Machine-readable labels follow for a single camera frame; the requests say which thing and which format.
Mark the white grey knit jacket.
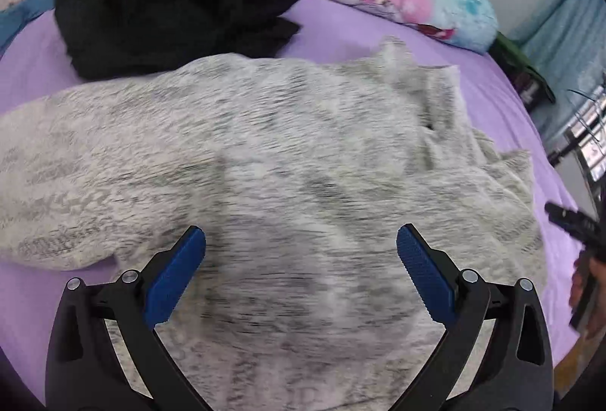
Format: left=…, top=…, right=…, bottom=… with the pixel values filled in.
left=1, top=40, right=547, bottom=410

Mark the black clothes pile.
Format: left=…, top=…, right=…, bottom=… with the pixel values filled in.
left=55, top=0, right=300, bottom=81

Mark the right hand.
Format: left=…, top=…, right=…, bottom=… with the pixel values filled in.
left=569, top=249, right=605, bottom=339

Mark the window with metal bars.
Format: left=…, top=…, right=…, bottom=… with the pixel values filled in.
left=547, top=83, right=605, bottom=214

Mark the light blue curtain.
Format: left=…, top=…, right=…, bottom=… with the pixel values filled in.
left=512, top=0, right=605, bottom=151

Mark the teal blue cloth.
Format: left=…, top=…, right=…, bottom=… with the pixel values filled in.
left=0, top=0, right=55, bottom=55

